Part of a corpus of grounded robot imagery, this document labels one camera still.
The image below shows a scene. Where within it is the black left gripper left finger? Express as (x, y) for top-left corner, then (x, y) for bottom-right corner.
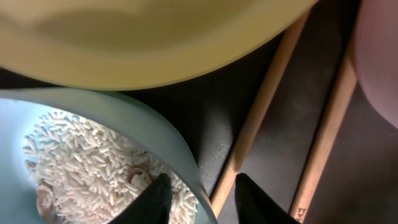
(110, 174), (172, 224)

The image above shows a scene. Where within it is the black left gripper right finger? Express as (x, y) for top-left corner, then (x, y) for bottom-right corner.
(235, 173), (299, 224)

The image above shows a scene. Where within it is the pile of white rice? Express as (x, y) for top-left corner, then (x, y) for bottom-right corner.
(23, 109), (198, 223)

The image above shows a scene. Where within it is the light blue bowl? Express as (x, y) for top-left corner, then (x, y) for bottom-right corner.
(1, 88), (216, 223)

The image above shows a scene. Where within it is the pink bowl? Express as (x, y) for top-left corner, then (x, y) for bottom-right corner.
(354, 0), (397, 127)

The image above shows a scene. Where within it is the dark brown serving tray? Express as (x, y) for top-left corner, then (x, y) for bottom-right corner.
(128, 1), (397, 223)

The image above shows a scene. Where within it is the left wooden chopstick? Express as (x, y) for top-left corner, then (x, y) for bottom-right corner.
(211, 10), (311, 217)

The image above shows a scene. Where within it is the wooden chopstick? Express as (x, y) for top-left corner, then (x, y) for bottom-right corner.
(290, 39), (358, 223)
(211, 10), (311, 217)

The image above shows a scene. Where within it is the right wooden chopstick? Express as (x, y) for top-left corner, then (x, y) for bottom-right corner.
(290, 39), (358, 223)

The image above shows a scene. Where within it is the yellow plate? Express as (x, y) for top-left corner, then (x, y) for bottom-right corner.
(1, 0), (315, 90)

